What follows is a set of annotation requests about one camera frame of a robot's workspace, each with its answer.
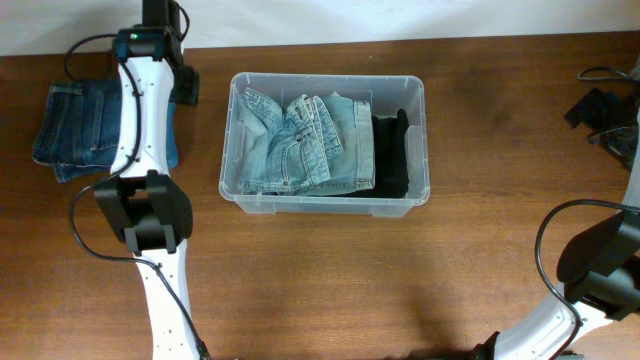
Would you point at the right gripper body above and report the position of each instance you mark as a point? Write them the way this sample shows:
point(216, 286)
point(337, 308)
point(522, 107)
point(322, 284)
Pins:
point(615, 139)

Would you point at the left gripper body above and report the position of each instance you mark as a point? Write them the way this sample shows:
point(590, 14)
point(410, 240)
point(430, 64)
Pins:
point(187, 85)

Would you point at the dark blue jeans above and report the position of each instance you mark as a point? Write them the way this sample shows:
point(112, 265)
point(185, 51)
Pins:
point(80, 130)

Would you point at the clear plastic storage bin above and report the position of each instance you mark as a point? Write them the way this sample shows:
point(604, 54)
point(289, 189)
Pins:
point(385, 93)

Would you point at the light blue jeans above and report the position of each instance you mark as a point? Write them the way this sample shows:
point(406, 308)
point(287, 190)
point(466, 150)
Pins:
point(313, 146)

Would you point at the black garment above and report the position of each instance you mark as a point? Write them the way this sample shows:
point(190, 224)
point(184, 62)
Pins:
point(391, 172)

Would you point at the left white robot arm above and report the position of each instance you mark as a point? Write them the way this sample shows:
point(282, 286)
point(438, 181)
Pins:
point(144, 207)

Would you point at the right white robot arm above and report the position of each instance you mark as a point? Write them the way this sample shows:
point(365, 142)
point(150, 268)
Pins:
point(598, 271)

